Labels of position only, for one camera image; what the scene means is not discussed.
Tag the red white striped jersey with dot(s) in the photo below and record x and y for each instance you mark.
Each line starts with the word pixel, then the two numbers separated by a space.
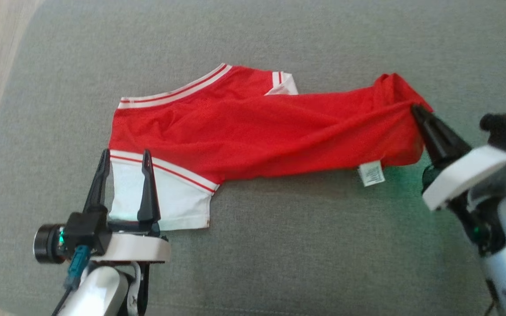
pixel 257 131

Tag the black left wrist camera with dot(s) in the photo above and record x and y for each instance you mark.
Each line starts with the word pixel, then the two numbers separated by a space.
pixel 84 232

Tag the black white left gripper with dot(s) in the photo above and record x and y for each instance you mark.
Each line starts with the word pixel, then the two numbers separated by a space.
pixel 134 248

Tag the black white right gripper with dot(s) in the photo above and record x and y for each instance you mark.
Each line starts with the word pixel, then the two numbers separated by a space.
pixel 468 175

